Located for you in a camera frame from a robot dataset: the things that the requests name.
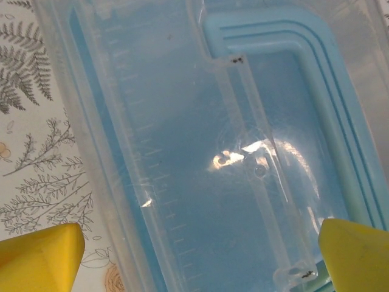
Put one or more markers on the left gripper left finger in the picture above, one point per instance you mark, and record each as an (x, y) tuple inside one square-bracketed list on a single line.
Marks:
[(36, 261)]

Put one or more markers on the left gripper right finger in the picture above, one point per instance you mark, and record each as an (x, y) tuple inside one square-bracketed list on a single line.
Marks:
[(358, 261)]

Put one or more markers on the transparent blue tool box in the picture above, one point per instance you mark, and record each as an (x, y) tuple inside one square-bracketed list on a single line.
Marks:
[(212, 137)]

